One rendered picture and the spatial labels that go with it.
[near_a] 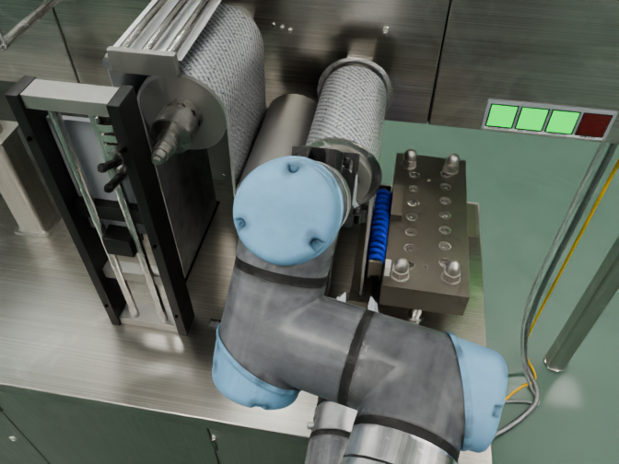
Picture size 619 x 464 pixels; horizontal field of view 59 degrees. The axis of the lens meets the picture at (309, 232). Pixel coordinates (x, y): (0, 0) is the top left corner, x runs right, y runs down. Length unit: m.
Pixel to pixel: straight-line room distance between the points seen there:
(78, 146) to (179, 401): 0.49
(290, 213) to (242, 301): 0.08
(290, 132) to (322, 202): 0.66
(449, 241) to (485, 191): 1.75
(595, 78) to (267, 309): 0.93
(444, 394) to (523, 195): 2.54
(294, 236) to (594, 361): 2.07
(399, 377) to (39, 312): 0.98
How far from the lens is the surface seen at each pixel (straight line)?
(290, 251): 0.37
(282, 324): 0.41
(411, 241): 1.11
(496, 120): 1.22
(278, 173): 0.37
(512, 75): 1.17
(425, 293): 1.04
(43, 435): 1.50
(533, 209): 2.84
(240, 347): 0.42
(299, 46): 1.16
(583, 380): 2.32
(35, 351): 1.22
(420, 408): 0.38
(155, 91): 0.90
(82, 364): 1.17
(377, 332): 0.40
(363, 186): 0.90
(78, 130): 0.87
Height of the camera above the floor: 1.84
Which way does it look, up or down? 47 degrees down
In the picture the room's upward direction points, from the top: straight up
